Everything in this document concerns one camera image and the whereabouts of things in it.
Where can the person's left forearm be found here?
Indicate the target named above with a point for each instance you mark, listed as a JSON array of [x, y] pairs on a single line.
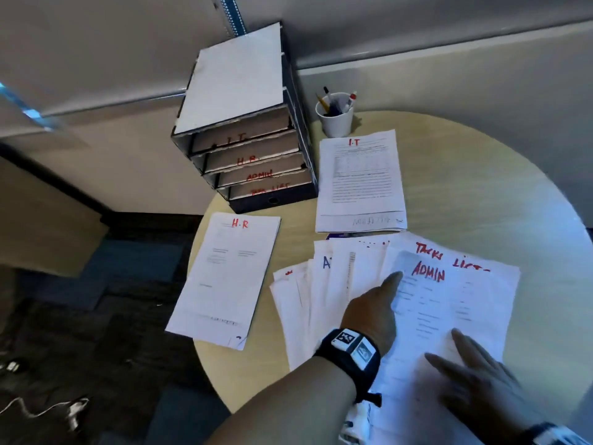
[[287, 407]]

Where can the I.T. paper stack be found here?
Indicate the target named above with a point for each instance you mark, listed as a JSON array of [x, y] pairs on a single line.
[[361, 180]]

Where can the black pen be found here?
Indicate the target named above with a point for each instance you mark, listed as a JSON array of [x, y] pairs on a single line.
[[329, 98]]

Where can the white pen cup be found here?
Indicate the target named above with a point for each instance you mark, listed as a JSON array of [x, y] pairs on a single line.
[[337, 125]]

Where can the person's right hand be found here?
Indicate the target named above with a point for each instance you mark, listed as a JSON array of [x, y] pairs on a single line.
[[486, 398]]

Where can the H.R. paper stack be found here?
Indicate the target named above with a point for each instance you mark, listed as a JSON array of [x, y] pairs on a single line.
[[222, 282]]

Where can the unsorted pile of papers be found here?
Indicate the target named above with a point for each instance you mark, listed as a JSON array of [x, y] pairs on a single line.
[[315, 301]]

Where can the blue pen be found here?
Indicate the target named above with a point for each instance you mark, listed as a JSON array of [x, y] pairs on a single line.
[[336, 107]]

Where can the yellow pencil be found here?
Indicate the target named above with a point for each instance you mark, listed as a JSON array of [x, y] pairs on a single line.
[[322, 102]]

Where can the blue dotted blind strip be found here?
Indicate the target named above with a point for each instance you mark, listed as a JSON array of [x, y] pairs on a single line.
[[234, 16]]

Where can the white red-capped marker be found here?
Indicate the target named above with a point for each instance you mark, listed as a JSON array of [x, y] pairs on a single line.
[[350, 100]]

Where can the cardboard document tray organizer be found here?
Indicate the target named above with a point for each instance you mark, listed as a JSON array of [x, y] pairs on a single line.
[[236, 74]]

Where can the person's left hand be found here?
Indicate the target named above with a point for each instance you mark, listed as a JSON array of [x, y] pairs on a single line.
[[370, 319]]

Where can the round wooden table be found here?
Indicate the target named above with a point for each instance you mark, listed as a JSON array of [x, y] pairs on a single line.
[[463, 180]]

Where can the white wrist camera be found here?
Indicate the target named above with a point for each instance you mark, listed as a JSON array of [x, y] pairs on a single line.
[[356, 424]]

